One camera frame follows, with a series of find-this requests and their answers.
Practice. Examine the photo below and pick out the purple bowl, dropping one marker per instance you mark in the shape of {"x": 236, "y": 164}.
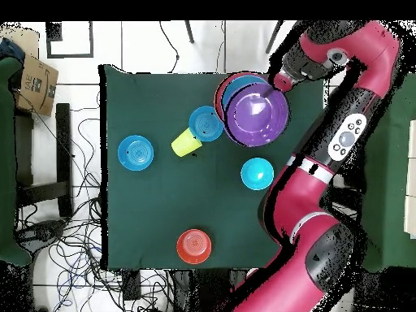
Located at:
{"x": 256, "y": 115}

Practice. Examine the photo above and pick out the large deep blue bowl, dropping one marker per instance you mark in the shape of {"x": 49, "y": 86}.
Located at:
{"x": 235, "y": 87}

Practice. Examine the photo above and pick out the large orange bowl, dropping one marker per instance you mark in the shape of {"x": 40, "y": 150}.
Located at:
{"x": 218, "y": 97}

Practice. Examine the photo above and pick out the yellow cup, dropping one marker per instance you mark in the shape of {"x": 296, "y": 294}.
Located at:
{"x": 183, "y": 144}

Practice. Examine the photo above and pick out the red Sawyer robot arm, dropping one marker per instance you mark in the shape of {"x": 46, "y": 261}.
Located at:
{"x": 302, "y": 201}

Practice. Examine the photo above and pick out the black tripod leg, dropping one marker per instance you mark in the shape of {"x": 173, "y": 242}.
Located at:
{"x": 189, "y": 32}
{"x": 273, "y": 39}

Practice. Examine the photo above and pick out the small light blue bowl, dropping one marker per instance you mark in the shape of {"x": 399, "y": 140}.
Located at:
{"x": 257, "y": 174}

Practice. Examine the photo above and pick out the green cloth side table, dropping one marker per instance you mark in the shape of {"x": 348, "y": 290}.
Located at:
{"x": 386, "y": 195}
{"x": 6, "y": 162}

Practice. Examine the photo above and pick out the white board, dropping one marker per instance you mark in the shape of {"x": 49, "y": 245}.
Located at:
{"x": 412, "y": 178}

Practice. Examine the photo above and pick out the dark green table cloth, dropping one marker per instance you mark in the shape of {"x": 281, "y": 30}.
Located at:
{"x": 162, "y": 201}

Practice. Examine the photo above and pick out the small red-orange bowl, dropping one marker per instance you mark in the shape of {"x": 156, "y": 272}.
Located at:
{"x": 194, "y": 246}

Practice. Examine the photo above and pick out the cardboard box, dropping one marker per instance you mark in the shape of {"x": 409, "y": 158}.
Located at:
{"x": 37, "y": 87}

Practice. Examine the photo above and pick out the black power box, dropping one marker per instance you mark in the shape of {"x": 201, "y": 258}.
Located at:
{"x": 131, "y": 286}

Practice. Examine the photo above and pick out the dark blue bag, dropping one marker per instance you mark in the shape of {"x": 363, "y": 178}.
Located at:
{"x": 11, "y": 50}

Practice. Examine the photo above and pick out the black stool frame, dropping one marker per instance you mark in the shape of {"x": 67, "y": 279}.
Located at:
{"x": 63, "y": 146}

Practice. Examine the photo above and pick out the black square floor frame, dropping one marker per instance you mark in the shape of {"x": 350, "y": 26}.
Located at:
{"x": 53, "y": 32}

